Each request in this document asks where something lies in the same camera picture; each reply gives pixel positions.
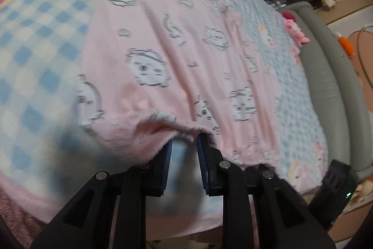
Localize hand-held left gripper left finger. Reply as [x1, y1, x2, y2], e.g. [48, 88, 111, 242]
[30, 140, 173, 249]

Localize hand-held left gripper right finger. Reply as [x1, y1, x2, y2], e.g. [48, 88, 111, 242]
[197, 134, 335, 249]

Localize pink fuzzy clothing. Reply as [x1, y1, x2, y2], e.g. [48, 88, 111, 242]
[0, 185, 50, 249]

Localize orange plush toy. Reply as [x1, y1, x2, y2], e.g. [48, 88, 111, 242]
[335, 32, 357, 58]

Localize pink printed pajama pants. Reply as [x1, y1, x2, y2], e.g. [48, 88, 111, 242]
[74, 0, 283, 172]

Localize pink plush toy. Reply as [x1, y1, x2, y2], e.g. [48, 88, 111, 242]
[281, 17, 311, 47]

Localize blue checked printed blanket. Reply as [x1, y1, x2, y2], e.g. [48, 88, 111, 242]
[0, 0, 330, 241]

